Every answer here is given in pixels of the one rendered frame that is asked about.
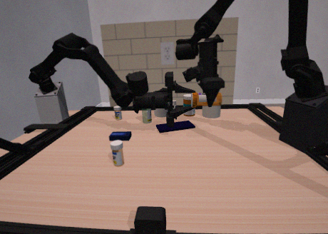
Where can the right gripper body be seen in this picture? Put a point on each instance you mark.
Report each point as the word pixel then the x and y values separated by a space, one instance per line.
pixel 210 70

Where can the small white pill bottle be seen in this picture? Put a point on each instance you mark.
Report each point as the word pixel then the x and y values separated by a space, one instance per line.
pixel 118 113

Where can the orange pill bottle with white label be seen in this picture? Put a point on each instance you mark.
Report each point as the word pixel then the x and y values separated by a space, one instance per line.
pixel 202 100

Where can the grey mug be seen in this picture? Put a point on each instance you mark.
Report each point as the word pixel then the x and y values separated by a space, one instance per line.
pixel 161 112

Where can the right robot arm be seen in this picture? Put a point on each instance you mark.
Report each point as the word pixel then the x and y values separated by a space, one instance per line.
pixel 308 83

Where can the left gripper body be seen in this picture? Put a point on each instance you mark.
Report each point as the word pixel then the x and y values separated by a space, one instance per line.
pixel 160 99

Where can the white-capped pill bottle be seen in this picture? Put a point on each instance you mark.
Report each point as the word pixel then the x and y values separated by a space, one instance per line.
pixel 146 114

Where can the tan brick tile backsplash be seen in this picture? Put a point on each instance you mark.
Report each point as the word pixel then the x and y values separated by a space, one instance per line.
pixel 150 47

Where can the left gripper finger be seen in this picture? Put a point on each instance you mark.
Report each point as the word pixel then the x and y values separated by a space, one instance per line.
pixel 180 89
pixel 180 110

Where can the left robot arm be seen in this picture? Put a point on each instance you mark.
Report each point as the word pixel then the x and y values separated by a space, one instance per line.
pixel 69 46

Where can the grey pill bottle cap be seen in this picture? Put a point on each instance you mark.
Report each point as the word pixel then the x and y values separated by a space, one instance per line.
pixel 194 100

